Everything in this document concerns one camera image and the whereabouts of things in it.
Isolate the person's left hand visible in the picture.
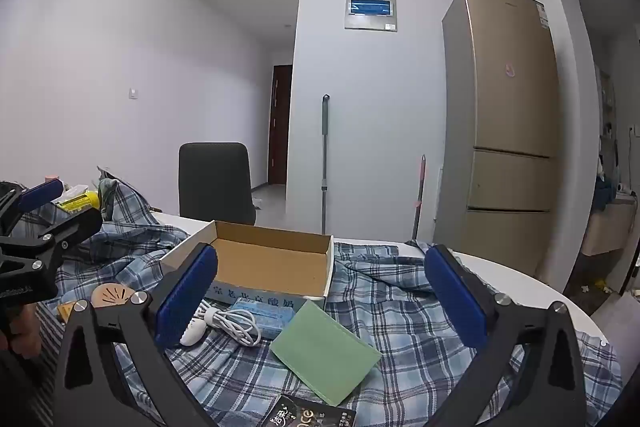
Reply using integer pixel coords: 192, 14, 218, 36
0, 304, 45, 360

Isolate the gold refrigerator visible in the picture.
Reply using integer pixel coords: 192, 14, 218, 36
434, 0, 563, 290

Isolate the pink broom handle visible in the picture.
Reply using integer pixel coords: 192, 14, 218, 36
411, 153, 427, 240

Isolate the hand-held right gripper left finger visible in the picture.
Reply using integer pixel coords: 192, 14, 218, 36
52, 243, 219, 427

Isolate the beige cabinet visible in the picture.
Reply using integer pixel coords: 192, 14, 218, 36
582, 196, 637, 258

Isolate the white charger cable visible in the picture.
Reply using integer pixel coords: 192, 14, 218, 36
179, 298, 263, 349

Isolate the grey striped clothing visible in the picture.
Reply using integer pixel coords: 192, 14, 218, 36
30, 332, 68, 427

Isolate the blue tissue pack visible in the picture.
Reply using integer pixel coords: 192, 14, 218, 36
227, 297, 296, 341

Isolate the wall shelf with items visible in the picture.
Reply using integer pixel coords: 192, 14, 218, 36
595, 66, 618, 180

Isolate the black printed packet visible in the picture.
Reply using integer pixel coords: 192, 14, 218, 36
260, 394, 357, 427

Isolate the yellow bag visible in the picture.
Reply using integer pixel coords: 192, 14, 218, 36
57, 189, 98, 212

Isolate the blue plaid cloth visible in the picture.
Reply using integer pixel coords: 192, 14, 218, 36
10, 167, 626, 427

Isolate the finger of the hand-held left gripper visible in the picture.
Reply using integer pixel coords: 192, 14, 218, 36
0, 207, 103, 275
0, 178, 65, 238

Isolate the grey electrical panel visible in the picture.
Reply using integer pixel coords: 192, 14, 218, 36
345, 0, 398, 32

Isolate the green sponge pad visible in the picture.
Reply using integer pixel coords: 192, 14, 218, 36
269, 299, 383, 407

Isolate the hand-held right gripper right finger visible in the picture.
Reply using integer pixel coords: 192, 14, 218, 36
424, 244, 588, 427

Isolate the cardboard box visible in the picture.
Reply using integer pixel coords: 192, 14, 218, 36
159, 220, 335, 315

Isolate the dark wooden door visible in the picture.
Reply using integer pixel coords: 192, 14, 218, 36
267, 64, 293, 185

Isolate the black chair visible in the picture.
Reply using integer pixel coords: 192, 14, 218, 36
178, 142, 257, 226

